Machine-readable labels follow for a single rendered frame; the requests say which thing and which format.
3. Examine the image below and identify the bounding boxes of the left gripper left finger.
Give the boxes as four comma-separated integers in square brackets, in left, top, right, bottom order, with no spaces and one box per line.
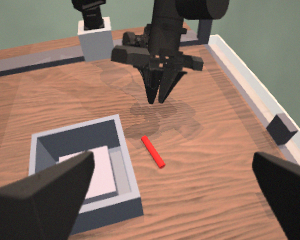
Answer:
[0,151,95,240]

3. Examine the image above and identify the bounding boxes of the red peg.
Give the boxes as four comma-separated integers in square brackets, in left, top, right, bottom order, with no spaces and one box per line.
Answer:
[141,136,165,169]

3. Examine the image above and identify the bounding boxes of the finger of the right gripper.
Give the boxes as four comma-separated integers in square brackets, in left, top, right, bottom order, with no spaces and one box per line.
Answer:
[133,66,164,104]
[158,67,187,104]

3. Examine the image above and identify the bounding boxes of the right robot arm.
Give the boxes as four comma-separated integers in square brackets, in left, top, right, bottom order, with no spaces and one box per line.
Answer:
[71,0,229,48]

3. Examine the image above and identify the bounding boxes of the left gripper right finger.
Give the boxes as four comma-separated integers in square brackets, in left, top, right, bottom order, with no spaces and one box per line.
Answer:
[252,152,300,240]

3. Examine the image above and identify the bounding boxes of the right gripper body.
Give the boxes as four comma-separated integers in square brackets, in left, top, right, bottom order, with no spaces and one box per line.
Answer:
[111,17,204,71]

